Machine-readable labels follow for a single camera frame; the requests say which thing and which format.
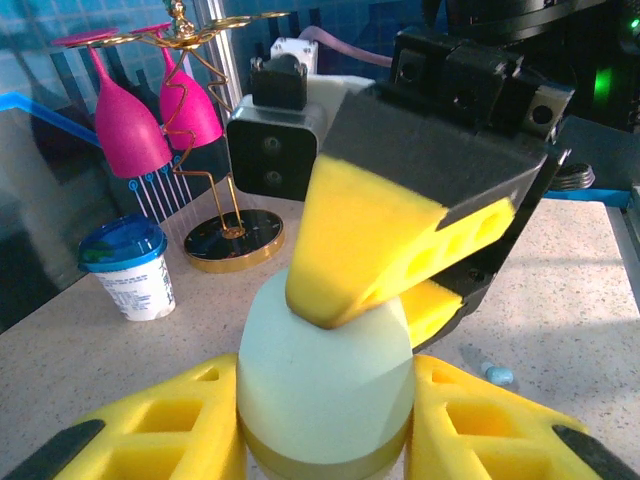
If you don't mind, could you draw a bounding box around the gold wire glass rack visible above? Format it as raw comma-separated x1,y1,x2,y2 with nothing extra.
134,0,291,274

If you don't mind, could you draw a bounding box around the white cup with blue lid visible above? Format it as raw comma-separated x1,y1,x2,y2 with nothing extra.
78,213,177,322

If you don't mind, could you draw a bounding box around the pink wine glass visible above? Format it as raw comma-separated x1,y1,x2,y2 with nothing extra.
52,27,174,179
130,22,224,151

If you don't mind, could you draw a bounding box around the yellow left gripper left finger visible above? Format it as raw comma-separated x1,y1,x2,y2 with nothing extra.
0,352,249,480

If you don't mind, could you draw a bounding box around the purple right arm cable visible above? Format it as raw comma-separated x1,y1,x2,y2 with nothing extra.
297,24,396,69

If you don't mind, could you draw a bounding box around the aluminium frame post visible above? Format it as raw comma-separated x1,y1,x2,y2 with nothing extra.
192,0,246,121

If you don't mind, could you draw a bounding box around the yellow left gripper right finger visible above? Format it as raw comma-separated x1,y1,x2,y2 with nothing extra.
404,353,640,480

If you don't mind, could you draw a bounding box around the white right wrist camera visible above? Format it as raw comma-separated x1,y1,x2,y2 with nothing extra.
226,37,376,201

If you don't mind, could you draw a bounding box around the small blue cap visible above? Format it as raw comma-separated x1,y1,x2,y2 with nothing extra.
480,360,516,386

